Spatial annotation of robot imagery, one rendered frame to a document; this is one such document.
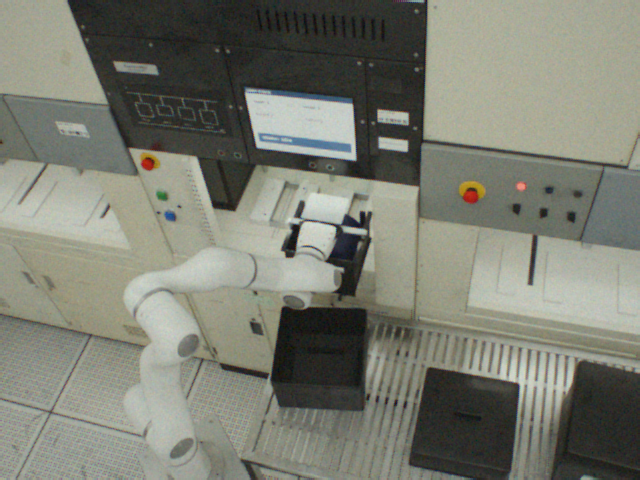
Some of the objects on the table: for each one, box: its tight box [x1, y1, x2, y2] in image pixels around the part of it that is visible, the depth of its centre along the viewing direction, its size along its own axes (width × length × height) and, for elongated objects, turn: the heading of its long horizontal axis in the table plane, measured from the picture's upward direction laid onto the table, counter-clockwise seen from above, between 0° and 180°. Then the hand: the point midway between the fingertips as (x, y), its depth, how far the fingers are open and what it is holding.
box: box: [551, 360, 640, 480], centre depth 187 cm, size 29×29×25 cm
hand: (325, 213), depth 198 cm, fingers closed on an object, 3 cm apart
